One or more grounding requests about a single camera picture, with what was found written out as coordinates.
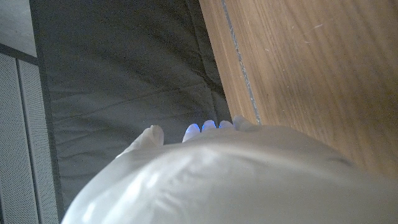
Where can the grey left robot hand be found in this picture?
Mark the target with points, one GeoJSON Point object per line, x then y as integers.
{"type": "Point", "coordinates": [224, 180]}

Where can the black backdrop curtain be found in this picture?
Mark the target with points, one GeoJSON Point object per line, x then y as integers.
{"type": "Point", "coordinates": [124, 68]}

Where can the grey perforated panel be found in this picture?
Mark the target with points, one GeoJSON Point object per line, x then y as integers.
{"type": "Point", "coordinates": [35, 140]}
{"type": "Point", "coordinates": [11, 140]}

